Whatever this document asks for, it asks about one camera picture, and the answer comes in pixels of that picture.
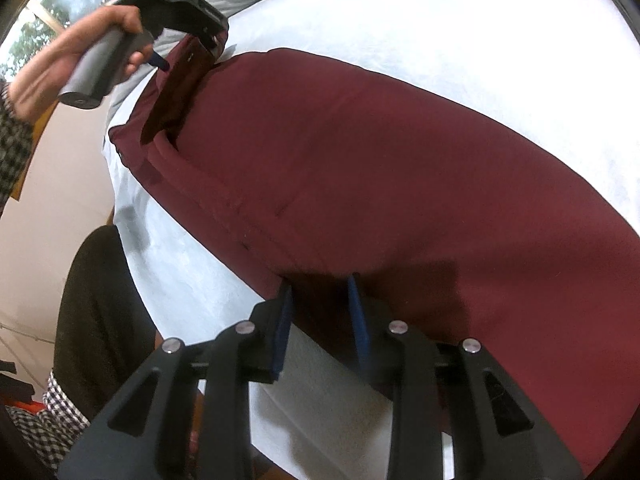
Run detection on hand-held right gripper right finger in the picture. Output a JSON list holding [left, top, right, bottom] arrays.
[[346, 272, 586, 480]]

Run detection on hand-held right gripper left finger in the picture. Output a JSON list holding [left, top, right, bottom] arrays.
[[57, 280, 296, 480]]

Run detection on maroon pants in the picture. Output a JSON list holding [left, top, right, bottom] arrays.
[[107, 32, 640, 476]]

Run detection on person's left forearm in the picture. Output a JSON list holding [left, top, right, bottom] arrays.
[[0, 80, 35, 216]]

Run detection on person's left hand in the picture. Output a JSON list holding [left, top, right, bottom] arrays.
[[9, 6, 156, 123]]

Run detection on person's black-clad leg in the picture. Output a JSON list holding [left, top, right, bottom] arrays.
[[52, 225, 161, 421]]

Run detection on checkered shirt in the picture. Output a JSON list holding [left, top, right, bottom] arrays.
[[5, 367, 92, 472]]

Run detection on white bed sheet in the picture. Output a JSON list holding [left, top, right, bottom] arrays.
[[102, 0, 640, 480]]

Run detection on dark and red cloth pile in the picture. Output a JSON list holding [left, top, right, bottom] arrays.
[[0, 357, 48, 413]]

